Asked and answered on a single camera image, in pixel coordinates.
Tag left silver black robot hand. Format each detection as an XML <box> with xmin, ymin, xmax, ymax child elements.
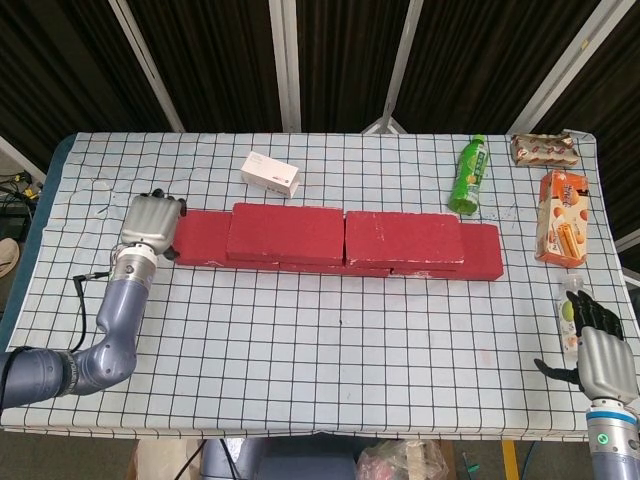
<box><xmin>121</xmin><ymin>188</ymin><xmax>188</xmax><ymax>261</ymax></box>

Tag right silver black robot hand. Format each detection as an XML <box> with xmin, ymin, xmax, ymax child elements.
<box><xmin>533</xmin><ymin>289</ymin><xmax>640</xmax><ymax>404</ymax></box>

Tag red brick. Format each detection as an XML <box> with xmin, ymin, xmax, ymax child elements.
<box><xmin>342</xmin><ymin>210</ymin><xmax>465</xmax><ymax>268</ymax></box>
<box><xmin>389</xmin><ymin>222</ymin><xmax>503</xmax><ymax>282</ymax></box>
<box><xmin>277</xmin><ymin>258</ymin><xmax>392</xmax><ymax>279</ymax></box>
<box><xmin>225</xmin><ymin>202</ymin><xmax>346</xmax><ymax>266</ymax></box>
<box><xmin>172</xmin><ymin>209</ymin><xmax>236</xmax><ymax>269</ymax></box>

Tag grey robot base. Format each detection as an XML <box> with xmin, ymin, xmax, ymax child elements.
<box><xmin>199</xmin><ymin>437</ymin><xmax>356</xmax><ymax>480</ymax></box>

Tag clear tea bottle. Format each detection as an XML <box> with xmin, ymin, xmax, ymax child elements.
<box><xmin>557</xmin><ymin>273</ymin><xmax>591</xmax><ymax>356</ymax></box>

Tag small white cardboard box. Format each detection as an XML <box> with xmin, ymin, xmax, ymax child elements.
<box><xmin>240</xmin><ymin>151</ymin><xmax>301</xmax><ymax>200</ymax></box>

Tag beige hat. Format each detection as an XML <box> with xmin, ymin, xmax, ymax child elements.
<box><xmin>0</xmin><ymin>238</ymin><xmax>21</xmax><ymax>276</ymax></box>

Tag orange biscuit box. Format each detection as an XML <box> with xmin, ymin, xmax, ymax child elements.
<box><xmin>534</xmin><ymin>169</ymin><xmax>590</xmax><ymax>265</ymax></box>

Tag brown cream snack wrapper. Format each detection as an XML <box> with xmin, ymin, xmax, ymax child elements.
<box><xmin>509</xmin><ymin>129</ymin><xmax>581</xmax><ymax>168</ymax></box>

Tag clear plastic bag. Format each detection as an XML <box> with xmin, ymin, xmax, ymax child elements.
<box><xmin>357</xmin><ymin>439</ymin><xmax>449</xmax><ymax>480</ymax></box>

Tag green drink bottle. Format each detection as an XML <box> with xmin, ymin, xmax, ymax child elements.
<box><xmin>446</xmin><ymin>133</ymin><xmax>489</xmax><ymax>216</ymax></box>

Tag beige paper bag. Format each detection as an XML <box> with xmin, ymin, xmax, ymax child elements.
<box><xmin>127</xmin><ymin>438</ymin><xmax>206</xmax><ymax>480</ymax></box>

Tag white black checkered tablecloth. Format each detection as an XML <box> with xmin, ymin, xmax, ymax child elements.
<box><xmin>0</xmin><ymin>130</ymin><xmax>640</xmax><ymax>444</ymax></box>

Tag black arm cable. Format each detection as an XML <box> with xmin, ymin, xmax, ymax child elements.
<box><xmin>69</xmin><ymin>269</ymin><xmax>114</xmax><ymax>354</ymax></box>

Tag yellow black cable bundle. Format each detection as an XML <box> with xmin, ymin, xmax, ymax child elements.
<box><xmin>0</xmin><ymin>169</ymin><xmax>45</xmax><ymax>201</ymax></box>

